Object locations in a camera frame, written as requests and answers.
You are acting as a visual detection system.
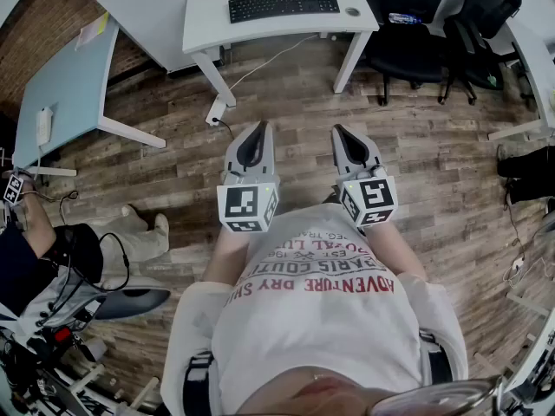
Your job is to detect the thin black cable loop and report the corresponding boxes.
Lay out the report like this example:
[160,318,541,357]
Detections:
[97,231,131,295]

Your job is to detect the grey plastic seat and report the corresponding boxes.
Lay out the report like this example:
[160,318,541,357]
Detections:
[93,287,173,322]

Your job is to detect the light blue table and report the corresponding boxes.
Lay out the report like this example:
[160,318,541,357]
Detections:
[11,13,168,178]

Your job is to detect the white and yellow paper sheets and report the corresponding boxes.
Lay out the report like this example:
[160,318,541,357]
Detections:
[74,12,110,52]

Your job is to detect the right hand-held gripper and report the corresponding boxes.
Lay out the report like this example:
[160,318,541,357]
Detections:
[331,124,399,230]

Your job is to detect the long white desk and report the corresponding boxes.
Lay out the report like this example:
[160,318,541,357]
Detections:
[487,13,555,142]

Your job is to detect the white office desk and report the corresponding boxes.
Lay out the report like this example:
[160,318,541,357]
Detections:
[181,0,381,108]

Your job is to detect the person's face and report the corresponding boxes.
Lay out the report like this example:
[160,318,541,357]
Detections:
[255,364,417,416]

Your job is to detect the small white power socket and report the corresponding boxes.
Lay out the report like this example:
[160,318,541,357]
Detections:
[36,107,55,147]

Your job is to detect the black mesh office chair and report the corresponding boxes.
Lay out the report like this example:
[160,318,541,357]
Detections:
[365,0,461,107]
[437,0,525,106]

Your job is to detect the white power strip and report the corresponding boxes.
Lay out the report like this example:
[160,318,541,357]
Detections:
[205,99,227,127]

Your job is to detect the person's left forearm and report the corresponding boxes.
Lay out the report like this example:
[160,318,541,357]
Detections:
[202,227,257,284]

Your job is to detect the black computer keyboard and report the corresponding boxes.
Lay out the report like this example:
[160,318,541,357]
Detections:
[227,0,342,25]

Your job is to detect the black pouch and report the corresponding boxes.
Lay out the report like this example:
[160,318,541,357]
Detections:
[51,223,105,285]

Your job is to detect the person's white printed t-shirt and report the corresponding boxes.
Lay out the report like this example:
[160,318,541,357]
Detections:
[160,201,470,416]

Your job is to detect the black harness strap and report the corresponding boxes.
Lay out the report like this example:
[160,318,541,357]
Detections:
[183,350,217,416]
[417,329,455,386]

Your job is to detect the person's right forearm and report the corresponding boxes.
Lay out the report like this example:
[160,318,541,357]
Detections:
[362,223,428,282]

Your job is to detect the clear plastic water bottle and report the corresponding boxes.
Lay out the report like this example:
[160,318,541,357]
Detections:
[388,11,423,26]

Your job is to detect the white power cable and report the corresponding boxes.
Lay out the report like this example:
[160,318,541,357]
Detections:
[225,33,321,100]

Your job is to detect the equipment rack with cables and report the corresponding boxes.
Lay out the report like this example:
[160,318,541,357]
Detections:
[0,314,109,416]

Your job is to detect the white desk partition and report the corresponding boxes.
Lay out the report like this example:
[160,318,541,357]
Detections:
[69,0,194,76]

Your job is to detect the black plug cable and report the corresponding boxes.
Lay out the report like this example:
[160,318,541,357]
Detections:
[211,117,235,141]

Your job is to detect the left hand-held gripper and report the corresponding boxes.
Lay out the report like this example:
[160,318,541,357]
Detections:
[216,120,281,234]

